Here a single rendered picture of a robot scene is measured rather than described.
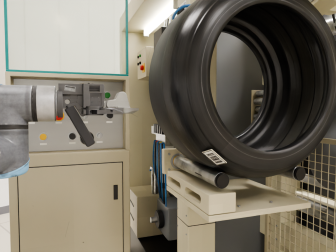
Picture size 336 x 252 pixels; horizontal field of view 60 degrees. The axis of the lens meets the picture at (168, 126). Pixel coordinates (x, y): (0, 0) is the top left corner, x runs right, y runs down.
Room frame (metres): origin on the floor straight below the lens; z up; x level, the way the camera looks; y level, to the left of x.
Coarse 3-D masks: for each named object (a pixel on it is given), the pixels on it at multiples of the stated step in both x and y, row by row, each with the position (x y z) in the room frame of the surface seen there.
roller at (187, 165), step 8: (176, 160) 1.10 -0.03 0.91; (184, 160) 1.04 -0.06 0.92; (184, 168) 1.02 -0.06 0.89; (192, 168) 0.96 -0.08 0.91; (200, 168) 0.91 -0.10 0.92; (208, 168) 0.88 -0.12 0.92; (200, 176) 0.90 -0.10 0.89; (208, 176) 0.85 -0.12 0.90; (216, 176) 0.81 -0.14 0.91; (224, 176) 0.82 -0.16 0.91; (216, 184) 0.81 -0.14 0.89; (224, 184) 0.82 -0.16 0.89
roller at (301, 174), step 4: (292, 168) 0.92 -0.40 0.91; (296, 168) 0.91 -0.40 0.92; (300, 168) 0.91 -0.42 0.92; (284, 172) 0.94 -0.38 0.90; (288, 172) 0.93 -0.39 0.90; (292, 172) 0.91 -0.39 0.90; (296, 172) 0.90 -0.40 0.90; (300, 172) 0.91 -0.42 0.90; (304, 172) 0.91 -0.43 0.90; (288, 176) 0.93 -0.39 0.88; (292, 176) 0.91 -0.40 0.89; (296, 176) 0.90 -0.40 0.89; (300, 176) 0.91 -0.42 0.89; (304, 176) 0.91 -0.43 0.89
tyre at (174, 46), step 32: (224, 0) 0.77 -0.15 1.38; (256, 0) 0.80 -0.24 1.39; (288, 0) 0.84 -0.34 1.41; (192, 32) 0.76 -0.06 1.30; (224, 32) 1.13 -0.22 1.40; (256, 32) 1.13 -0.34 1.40; (288, 32) 1.06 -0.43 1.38; (320, 32) 0.87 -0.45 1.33; (160, 64) 0.84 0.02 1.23; (192, 64) 0.74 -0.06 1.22; (288, 64) 1.14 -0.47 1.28; (320, 64) 1.01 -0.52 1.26; (160, 96) 0.85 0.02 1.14; (192, 96) 0.74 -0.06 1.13; (288, 96) 1.15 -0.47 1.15; (320, 96) 1.01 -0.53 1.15; (192, 128) 0.77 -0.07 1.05; (224, 128) 0.77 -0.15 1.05; (256, 128) 1.14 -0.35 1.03; (288, 128) 1.09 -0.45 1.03; (320, 128) 0.88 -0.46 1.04; (256, 160) 0.81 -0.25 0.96; (288, 160) 0.85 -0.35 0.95
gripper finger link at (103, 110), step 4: (100, 108) 0.75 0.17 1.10; (104, 108) 0.74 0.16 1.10; (108, 108) 0.75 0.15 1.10; (112, 108) 0.76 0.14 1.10; (116, 108) 0.77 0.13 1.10; (120, 108) 0.77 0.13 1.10; (92, 112) 0.75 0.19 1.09; (96, 112) 0.74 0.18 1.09; (100, 112) 0.74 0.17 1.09; (104, 112) 0.74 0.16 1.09; (108, 112) 0.75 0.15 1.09; (112, 112) 0.75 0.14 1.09; (116, 112) 0.76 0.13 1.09; (120, 112) 0.77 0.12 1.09
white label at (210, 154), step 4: (204, 152) 0.78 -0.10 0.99; (208, 152) 0.77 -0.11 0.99; (212, 152) 0.77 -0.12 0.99; (208, 156) 0.79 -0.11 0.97; (212, 156) 0.78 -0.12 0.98; (216, 156) 0.77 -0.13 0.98; (212, 160) 0.80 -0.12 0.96; (216, 160) 0.79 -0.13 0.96; (220, 160) 0.78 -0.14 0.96; (224, 160) 0.77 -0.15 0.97; (216, 164) 0.80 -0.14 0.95
